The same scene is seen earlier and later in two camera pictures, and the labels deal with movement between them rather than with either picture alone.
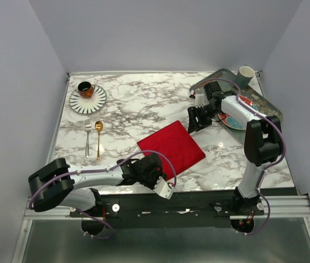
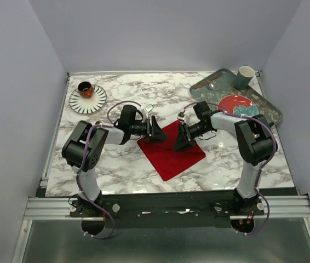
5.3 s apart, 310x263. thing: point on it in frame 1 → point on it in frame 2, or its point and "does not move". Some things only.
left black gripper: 158,173 → 154,132
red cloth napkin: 174,141 does not move
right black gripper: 194,112 → 183,138
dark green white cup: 244,75 does not move
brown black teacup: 86,89 does not move
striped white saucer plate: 88,106 does not move
